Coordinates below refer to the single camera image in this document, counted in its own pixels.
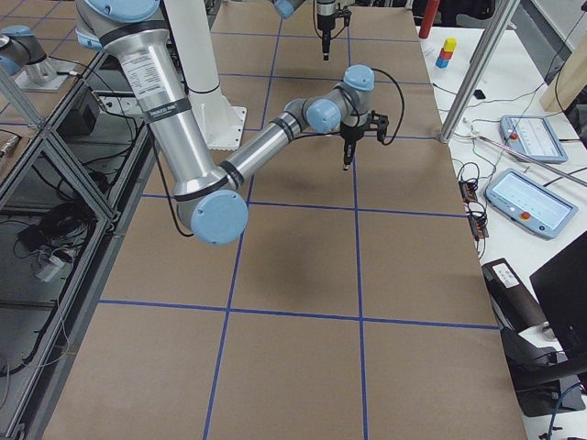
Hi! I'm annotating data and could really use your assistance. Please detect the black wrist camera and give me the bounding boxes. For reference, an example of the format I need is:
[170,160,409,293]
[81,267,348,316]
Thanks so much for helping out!
[335,4,352,28]
[368,110,389,144]

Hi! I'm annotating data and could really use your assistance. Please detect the near teach pendant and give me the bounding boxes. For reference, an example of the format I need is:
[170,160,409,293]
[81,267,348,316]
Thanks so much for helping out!
[484,168,579,239]

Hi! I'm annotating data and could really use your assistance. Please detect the red fire extinguisher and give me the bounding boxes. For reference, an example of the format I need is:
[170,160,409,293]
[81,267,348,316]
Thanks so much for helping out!
[418,0,440,39]

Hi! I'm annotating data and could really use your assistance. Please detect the black monitor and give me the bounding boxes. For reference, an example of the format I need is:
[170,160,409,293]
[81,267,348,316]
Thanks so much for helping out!
[530,233,586,358]

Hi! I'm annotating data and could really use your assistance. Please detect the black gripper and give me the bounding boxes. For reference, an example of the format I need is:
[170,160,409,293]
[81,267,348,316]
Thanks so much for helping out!
[339,123,367,166]
[315,14,334,61]

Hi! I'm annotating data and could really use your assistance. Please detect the stacked coloured blocks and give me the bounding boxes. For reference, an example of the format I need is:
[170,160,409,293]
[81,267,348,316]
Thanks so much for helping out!
[435,38,458,69]

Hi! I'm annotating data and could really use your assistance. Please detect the black office chair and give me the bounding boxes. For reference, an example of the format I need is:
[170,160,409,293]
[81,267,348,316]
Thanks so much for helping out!
[482,258,586,417]

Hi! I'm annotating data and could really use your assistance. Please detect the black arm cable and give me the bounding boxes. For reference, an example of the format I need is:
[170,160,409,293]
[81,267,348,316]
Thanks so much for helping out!
[369,68,405,147]

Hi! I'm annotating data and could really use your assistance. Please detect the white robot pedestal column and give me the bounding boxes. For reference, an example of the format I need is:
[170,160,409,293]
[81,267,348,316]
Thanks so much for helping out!
[164,0,247,150]

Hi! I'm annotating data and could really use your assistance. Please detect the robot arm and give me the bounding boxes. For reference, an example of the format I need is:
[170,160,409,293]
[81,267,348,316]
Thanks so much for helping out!
[272,0,339,61]
[75,1,374,245]

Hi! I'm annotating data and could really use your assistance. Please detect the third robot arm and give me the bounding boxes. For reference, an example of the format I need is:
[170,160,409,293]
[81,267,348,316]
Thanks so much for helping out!
[1,25,65,92]

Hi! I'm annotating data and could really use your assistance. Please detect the far teach pendant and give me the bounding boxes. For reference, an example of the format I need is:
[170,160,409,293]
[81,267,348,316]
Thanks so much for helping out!
[500,115,569,164]

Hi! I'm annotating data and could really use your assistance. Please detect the teach pendant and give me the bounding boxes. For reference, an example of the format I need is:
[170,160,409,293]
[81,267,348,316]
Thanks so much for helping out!
[500,115,569,164]
[484,168,579,239]

